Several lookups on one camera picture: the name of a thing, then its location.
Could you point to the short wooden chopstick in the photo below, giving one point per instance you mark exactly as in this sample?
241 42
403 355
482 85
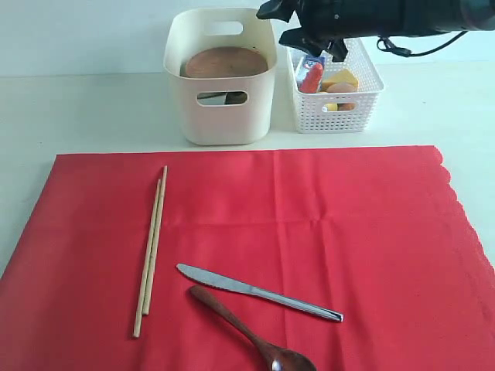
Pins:
151 250

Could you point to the blue white milk carton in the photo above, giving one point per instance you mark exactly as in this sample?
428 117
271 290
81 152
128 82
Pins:
305 64

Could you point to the white lattice plastic basket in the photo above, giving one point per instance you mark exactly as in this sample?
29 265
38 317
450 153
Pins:
310 119

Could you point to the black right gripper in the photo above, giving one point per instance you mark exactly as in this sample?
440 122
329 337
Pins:
323 23

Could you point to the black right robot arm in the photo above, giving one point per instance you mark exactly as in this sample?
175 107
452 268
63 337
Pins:
424 18

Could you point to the long wooden chopstick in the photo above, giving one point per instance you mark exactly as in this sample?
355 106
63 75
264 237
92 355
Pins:
138 314

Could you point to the brown wooden plate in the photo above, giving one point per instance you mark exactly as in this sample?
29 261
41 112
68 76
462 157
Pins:
225 62

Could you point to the yellow cheese wedge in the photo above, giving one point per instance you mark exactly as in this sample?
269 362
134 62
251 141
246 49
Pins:
343 76

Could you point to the cream plastic bin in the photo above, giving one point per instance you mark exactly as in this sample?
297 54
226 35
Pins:
196 30

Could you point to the yellow lemon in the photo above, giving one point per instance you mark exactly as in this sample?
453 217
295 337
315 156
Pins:
331 104

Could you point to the brown egg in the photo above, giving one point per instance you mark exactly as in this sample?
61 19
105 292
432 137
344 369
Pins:
341 88

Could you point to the steel table knife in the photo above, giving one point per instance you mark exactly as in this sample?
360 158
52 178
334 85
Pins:
225 283

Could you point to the dark wooden spoon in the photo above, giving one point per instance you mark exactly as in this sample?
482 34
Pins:
275 357

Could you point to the stainless steel cup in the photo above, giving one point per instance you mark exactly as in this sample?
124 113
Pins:
211 98

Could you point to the red cloth mat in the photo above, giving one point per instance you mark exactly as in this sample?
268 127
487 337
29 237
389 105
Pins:
377 234

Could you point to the red sausage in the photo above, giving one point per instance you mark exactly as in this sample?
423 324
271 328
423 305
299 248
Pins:
311 83

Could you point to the fried chicken nugget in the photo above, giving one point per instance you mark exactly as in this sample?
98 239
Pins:
346 106

